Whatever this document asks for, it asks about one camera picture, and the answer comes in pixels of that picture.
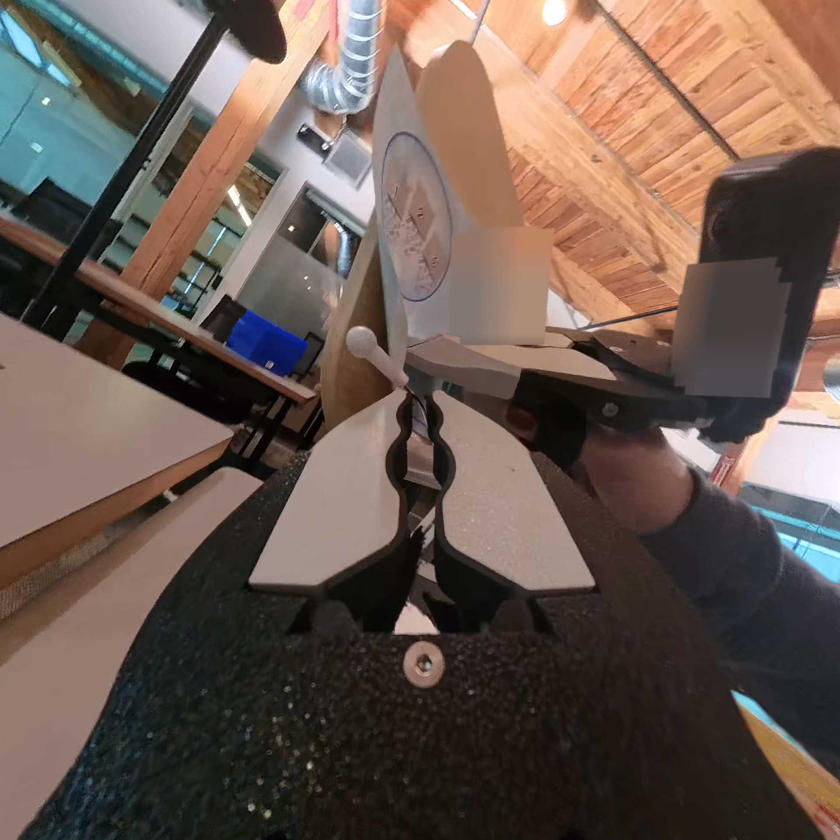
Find person's right hand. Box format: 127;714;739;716
504;402;697;535

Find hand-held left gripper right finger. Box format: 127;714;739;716
425;391;598;595

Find blue plastic bin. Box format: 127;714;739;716
226;309;308;378

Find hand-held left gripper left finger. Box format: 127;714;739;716
248;390;422;601

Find silver ventilation duct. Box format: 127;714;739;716
301;0;383;118

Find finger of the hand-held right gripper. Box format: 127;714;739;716
471;343;619;383
404;335;526;400

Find black stand pole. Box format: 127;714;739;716
21;0;288;330

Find grey wall vent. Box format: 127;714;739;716
323;133;373;189

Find person's right forearm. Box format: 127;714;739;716
638;467;840;765

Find wooden pillar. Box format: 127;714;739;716
77;0;342;370

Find yellow printed box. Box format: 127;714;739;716
734;690;840;840

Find long wooden table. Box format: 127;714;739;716
0;215;319;460

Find white top wooden table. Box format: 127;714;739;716
0;314;235;593
0;466;265;840

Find white knobbed lego piece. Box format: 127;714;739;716
346;326;410;390

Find black chair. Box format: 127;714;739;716
199;294;249;343

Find cardboard box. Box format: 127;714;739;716
320;38;553;473

